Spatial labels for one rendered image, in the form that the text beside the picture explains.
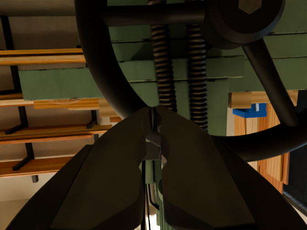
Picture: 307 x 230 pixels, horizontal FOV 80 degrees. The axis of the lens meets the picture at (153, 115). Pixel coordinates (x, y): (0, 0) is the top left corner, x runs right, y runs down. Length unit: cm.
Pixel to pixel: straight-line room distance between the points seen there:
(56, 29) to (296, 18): 291
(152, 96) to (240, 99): 20
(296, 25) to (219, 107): 22
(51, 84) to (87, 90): 7
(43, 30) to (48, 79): 276
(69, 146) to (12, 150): 83
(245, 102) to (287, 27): 15
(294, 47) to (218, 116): 21
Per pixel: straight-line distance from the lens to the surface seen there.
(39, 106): 62
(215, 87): 27
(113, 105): 18
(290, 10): 44
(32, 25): 323
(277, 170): 222
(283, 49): 42
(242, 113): 138
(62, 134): 264
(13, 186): 383
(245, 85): 39
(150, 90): 26
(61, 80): 40
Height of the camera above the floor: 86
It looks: 12 degrees up
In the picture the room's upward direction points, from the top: 177 degrees clockwise
